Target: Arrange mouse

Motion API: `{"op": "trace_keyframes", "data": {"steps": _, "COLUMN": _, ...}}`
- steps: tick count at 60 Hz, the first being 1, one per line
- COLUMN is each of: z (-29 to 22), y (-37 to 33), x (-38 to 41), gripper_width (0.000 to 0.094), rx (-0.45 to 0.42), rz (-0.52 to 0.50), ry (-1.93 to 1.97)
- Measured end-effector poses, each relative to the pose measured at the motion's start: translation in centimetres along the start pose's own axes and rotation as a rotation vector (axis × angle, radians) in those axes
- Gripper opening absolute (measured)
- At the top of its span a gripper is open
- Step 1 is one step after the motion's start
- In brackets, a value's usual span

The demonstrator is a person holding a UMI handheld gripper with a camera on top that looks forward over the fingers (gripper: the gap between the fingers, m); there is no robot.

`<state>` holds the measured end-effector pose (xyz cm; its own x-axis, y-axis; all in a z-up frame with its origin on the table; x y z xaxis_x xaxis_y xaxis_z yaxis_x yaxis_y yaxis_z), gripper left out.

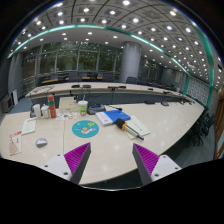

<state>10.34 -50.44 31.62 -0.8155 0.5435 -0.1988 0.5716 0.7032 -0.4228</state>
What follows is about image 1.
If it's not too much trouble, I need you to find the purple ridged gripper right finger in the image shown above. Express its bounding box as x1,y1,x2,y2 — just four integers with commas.
131,143,183,186

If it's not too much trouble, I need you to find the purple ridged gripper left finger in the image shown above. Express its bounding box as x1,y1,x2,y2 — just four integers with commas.
43,142,92,185

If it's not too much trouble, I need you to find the round teal mouse pad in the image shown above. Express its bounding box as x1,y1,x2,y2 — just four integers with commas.
72,120,99,138

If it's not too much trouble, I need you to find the grey computer mouse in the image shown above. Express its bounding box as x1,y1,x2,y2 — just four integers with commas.
35,138,47,148

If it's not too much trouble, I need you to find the pale green paper sheet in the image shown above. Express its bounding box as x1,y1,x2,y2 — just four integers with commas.
125,115,150,139

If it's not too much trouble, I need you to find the colourful sticker sheet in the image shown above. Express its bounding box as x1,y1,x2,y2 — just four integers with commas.
56,112,77,121

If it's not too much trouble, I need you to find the black yellow handheld microphone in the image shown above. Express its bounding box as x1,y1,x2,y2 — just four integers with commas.
115,118,144,140

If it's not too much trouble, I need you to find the blue book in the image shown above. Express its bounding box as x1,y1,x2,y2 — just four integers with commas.
96,110,131,126

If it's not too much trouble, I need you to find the dark blue pouch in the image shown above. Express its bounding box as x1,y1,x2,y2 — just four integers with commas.
87,104,106,115

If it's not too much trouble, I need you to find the white paper cup green sleeve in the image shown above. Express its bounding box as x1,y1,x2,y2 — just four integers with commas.
78,100,88,116

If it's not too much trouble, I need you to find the beige cardboard box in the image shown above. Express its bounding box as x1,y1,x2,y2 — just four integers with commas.
59,97,78,113

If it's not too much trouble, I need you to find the white paper booklet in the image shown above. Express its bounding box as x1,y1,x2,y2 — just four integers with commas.
22,118,36,135

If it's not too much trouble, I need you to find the white mug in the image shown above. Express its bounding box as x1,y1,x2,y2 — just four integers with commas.
41,104,50,119

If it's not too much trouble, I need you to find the red white leaflet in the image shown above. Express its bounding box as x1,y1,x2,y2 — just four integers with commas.
9,131,22,155

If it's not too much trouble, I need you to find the black office chair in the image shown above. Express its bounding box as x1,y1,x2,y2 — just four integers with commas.
187,114,216,145

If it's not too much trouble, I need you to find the white tumbler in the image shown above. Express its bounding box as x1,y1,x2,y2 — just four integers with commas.
33,104,41,119

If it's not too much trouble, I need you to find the orange thermos bottle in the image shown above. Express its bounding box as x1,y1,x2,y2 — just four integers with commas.
48,94,57,118

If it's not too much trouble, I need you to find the round grey pillar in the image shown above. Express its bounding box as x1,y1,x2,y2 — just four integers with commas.
119,41,141,82

